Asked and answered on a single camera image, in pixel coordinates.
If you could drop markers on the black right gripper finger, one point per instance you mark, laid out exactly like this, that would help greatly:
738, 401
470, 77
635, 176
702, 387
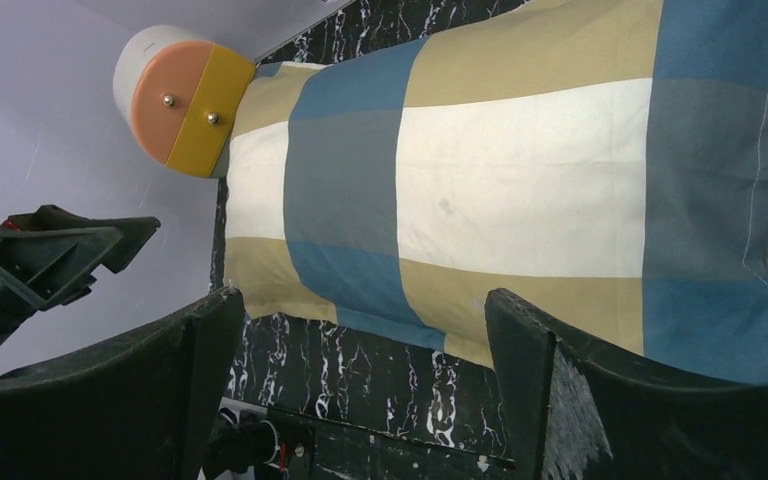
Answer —
578, 407

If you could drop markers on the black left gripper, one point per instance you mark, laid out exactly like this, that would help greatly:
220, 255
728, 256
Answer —
139, 405

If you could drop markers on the blue beige white pillowcase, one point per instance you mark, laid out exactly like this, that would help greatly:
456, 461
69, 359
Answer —
606, 161

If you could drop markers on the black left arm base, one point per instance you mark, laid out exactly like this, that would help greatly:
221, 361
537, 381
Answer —
271, 444

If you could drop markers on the round cream drawer cabinet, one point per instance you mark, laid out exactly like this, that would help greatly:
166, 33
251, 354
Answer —
179, 94

